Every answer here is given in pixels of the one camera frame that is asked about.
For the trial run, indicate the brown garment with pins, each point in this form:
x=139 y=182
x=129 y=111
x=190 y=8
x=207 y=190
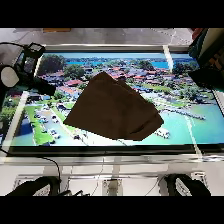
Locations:
x=113 y=111

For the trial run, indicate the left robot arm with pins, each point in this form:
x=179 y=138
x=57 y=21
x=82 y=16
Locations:
x=37 y=85

